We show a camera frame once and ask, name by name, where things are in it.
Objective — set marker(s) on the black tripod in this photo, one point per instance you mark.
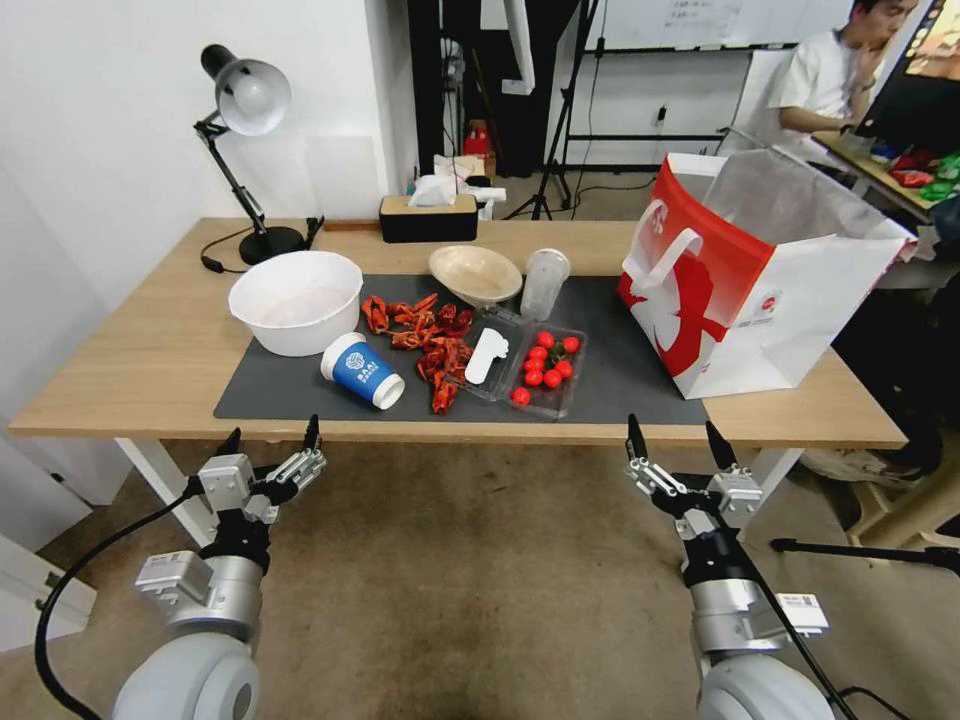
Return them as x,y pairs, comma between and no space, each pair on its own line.
559,135

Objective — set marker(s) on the red and white delivery bag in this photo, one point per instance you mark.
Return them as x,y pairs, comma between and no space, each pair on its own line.
780,315

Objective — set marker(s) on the blue and white paper cup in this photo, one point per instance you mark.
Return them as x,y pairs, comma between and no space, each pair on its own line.
360,371

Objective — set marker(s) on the red cooked crayfish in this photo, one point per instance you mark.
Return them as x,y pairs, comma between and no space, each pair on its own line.
375,313
451,319
412,339
412,313
442,358
442,396

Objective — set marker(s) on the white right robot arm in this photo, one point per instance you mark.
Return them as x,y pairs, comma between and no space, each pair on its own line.
750,682

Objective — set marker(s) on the white tissue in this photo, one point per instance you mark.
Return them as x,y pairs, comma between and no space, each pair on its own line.
431,191

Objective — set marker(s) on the wooden side desk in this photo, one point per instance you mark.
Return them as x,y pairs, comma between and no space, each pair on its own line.
877,169

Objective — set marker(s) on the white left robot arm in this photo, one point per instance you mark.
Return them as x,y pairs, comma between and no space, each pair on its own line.
187,675

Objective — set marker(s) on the black desk lamp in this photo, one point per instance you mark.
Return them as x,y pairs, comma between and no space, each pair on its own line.
251,94

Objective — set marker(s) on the clear plastic cup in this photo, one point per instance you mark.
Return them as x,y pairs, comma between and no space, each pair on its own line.
541,285

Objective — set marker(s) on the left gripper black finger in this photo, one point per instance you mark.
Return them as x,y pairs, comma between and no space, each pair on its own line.
229,444
304,465

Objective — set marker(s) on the white hanging fabric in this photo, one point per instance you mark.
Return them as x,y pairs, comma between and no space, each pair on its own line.
525,45

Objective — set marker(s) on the black clip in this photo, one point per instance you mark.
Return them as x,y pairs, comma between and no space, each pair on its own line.
313,231

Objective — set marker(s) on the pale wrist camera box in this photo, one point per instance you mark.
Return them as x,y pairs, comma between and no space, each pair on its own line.
225,480
736,491

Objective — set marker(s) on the black tissue box wooden lid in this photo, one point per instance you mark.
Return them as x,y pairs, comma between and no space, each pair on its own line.
427,221

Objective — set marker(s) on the green snack packet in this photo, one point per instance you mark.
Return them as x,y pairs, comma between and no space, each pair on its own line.
945,178

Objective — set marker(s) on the black tripod leg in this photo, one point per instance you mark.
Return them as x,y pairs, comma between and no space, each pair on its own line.
862,551

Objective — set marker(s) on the dark grey table mat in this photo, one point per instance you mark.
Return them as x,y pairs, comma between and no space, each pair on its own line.
622,375

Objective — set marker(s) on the white cabinet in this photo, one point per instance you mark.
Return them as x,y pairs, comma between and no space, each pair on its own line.
37,525

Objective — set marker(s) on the beige stool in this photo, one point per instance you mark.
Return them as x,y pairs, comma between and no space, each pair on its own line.
911,517

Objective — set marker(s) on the red snack packet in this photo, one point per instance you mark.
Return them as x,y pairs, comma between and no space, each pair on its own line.
911,169

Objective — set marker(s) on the black computer monitor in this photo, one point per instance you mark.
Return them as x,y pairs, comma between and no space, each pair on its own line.
919,90

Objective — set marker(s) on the red box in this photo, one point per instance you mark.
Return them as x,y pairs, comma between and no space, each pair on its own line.
474,141

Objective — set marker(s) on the person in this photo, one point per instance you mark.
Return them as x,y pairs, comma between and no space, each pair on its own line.
821,75

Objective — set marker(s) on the large white plastic bowl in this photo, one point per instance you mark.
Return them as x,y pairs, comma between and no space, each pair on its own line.
296,300

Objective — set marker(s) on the white flat plastic utensil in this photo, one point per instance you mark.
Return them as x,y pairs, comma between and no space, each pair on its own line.
486,356

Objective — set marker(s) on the cardboard box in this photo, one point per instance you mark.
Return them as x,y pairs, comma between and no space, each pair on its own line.
469,166

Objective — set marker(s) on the white table leg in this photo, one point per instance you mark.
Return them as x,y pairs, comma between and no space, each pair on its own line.
169,487
769,487

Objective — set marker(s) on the red cherry tomato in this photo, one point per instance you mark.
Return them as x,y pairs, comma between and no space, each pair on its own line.
533,365
544,339
534,377
564,368
553,378
537,352
520,395
571,344

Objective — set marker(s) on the whiteboard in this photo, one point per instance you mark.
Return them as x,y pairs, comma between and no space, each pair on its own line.
697,22

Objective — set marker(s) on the clear disposable takeout box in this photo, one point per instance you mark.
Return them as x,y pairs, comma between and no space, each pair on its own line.
551,397

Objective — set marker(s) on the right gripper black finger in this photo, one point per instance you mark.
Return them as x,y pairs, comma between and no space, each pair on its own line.
652,476
721,450

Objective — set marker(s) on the beige disposable bowl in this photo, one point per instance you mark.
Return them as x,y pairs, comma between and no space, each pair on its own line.
476,274

